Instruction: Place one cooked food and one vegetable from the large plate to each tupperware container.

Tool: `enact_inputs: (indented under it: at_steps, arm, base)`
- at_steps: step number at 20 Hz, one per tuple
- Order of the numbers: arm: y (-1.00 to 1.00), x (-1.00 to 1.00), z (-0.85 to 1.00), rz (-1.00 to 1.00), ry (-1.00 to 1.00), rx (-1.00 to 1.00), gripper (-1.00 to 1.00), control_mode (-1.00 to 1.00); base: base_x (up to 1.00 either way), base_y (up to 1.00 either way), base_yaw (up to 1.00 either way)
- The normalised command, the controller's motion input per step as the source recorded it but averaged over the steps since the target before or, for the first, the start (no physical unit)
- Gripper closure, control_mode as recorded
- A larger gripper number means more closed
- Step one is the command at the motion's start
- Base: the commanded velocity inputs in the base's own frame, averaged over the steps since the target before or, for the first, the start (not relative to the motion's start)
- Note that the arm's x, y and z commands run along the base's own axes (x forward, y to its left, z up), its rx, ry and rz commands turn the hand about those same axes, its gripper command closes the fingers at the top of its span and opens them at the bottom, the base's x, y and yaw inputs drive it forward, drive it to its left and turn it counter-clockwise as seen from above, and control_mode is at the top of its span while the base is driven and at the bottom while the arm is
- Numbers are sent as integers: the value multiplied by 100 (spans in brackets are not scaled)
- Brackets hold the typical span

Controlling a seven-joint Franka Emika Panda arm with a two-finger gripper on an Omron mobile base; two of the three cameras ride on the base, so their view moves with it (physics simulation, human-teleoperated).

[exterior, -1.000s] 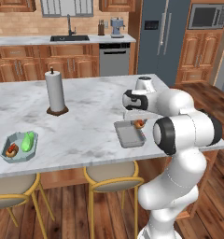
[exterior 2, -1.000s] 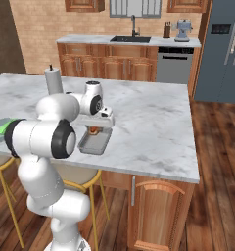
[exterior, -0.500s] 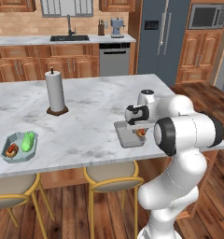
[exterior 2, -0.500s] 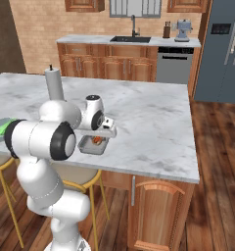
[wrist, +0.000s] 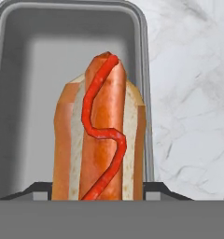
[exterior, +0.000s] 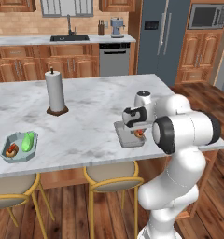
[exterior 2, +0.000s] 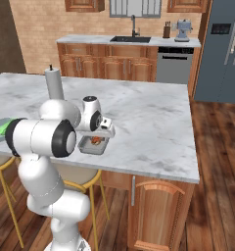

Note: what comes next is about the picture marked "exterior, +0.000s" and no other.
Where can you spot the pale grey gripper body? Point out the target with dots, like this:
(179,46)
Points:
(133,127)

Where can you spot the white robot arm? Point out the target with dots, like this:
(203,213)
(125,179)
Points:
(179,174)

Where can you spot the brown cooked food piece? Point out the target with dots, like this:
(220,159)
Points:
(138,134)

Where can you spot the grey tupperware container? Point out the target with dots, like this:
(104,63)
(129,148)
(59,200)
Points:
(126,140)

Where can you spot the green vegetable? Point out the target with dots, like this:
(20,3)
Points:
(27,142)

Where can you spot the teal tupperware container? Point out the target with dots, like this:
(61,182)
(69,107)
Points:
(17,157)

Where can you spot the brown and red cooked food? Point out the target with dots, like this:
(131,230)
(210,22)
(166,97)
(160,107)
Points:
(11,150)

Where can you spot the grey dishwasher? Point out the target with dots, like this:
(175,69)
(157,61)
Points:
(114,60)

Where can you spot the brown paper towel holder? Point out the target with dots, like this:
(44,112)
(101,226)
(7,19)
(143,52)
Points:
(58,112)

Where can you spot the white paper towel roll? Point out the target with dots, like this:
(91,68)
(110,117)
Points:
(55,91)

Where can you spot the grey fridge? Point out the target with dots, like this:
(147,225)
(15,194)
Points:
(163,40)

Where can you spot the wooden tall cupboard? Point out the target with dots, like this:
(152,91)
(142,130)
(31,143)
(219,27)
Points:
(199,56)

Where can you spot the pale blue coffee machine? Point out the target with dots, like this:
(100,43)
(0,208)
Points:
(117,27)

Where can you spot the brown knife block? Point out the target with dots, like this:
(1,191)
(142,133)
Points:
(101,28)

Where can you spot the black sink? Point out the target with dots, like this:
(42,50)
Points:
(69,38)

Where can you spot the dark metal tap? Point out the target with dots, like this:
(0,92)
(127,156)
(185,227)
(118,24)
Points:
(70,26)

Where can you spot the wooden base cupboard run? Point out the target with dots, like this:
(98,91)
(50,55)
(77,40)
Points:
(30,62)

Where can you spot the grey microwave oven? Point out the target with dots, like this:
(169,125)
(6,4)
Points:
(208,16)

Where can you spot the yellow frame bar stool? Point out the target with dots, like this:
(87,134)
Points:
(11,189)
(112,175)

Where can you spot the wooden wall cupboard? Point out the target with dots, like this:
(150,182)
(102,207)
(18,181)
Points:
(14,4)
(117,4)

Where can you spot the grey frame window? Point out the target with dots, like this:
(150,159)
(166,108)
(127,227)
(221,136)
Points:
(67,7)

